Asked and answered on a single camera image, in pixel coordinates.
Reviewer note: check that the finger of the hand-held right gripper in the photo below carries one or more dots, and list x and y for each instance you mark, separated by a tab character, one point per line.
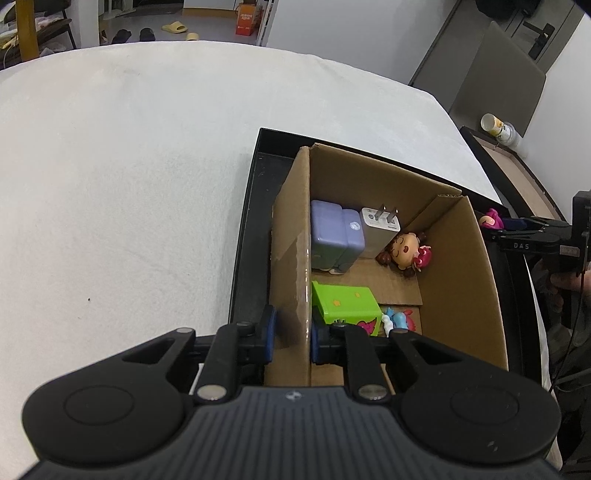
549	223
531	242

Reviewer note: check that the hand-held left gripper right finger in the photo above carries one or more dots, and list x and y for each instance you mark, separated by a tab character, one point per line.
316	344

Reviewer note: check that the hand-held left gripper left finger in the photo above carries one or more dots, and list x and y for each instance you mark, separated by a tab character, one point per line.
268	334

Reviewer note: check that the pink dinosaur toy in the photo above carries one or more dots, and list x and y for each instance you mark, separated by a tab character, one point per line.
491	220

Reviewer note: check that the green hexagonal box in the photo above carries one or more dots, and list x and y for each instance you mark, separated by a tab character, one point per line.
341	300

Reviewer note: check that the brown cardboard box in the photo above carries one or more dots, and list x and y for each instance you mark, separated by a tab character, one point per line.
461	277

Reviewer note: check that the red and blue toy figure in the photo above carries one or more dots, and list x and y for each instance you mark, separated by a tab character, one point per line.
397	318

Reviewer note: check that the white charger plug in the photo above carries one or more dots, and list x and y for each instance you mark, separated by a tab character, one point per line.
376	235

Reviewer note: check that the brown-haired doll figure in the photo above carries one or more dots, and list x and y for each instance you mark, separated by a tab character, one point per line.
404	247

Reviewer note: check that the black tray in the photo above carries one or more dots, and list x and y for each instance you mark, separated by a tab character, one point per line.
258	207

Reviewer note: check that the person's right hand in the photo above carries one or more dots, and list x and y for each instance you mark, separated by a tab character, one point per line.
570	286

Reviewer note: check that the white yellow printed cup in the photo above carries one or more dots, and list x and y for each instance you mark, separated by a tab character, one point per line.
496	127

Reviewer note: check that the purple block toy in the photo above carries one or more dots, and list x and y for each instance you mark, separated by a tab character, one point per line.
332	230

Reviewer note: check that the taupe panel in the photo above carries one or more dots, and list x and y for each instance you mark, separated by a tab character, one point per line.
503	74

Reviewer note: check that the person's dark clothing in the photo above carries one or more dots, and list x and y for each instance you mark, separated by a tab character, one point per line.
572	415

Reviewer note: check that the orange box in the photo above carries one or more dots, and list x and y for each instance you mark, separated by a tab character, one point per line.
245	18

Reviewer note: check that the black slipper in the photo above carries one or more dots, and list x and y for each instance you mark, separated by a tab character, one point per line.
147	34
121	36

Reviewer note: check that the dark cluttered shelf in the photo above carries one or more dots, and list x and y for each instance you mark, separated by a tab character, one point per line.
55	27

